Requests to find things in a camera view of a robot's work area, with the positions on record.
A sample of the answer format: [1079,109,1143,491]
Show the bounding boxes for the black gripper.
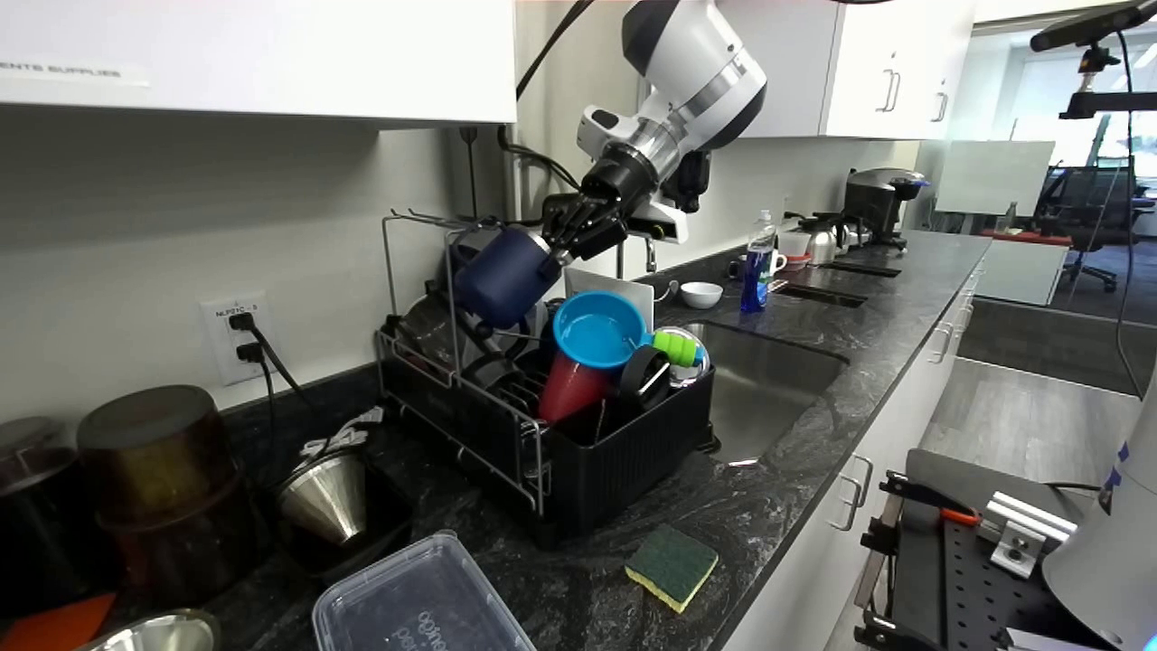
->
[539,141,713,265]

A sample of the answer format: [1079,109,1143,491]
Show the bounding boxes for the stainless steel cup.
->
[452,223,563,331]

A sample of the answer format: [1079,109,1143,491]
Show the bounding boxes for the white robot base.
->
[1041,373,1157,651]

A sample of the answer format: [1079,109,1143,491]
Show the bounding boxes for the red plastic cup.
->
[534,355,610,425]

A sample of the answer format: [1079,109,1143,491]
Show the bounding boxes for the stainless steel sink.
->
[683,318,852,467]

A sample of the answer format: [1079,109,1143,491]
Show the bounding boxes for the light blue plastic bowl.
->
[549,284,658,373]

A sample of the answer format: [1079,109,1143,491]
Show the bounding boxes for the small white bowl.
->
[675,277,727,309]

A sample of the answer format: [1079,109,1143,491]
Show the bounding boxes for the blue dish soap bottle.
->
[739,238,775,318]

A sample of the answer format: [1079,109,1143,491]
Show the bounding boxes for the black dish rack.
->
[372,208,719,526]

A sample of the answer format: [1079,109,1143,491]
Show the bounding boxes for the steel coffee maker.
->
[842,163,932,250]

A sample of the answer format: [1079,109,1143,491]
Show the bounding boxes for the green yellow sponge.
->
[621,519,724,614]

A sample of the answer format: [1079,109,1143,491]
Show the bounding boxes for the white lower cabinets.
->
[719,255,984,651]

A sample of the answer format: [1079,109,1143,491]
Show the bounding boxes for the labelled white upper cabinet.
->
[0,0,520,125]

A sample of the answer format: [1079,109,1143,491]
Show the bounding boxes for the clear plastic food container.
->
[308,530,539,651]

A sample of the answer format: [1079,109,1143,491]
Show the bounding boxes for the brown metal canister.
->
[72,382,245,607]

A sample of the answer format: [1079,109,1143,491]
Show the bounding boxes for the black office chair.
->
[1036,157,1139,301]

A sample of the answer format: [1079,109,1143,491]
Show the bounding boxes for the black perforated work table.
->
[866,447,1096,651]

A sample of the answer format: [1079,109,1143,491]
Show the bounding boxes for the small steel bowl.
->
[86,607,229,651]

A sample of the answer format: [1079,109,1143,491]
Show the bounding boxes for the black cooking pot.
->
[0,412,96,610]

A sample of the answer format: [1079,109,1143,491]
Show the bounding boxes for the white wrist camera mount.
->
[577,103,695,244]

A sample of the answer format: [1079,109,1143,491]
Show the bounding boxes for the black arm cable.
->
[515,0,601,102]

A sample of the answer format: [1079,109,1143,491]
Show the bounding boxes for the black power cord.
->
[229,306,329,412]

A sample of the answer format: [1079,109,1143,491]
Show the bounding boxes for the white wall power outlet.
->
[204,289,273,386]

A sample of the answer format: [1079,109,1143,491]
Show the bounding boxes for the red handled tool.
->
[879,471,989,530]

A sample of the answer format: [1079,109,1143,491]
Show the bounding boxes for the black camera stand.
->
[1027,0,1157,121]

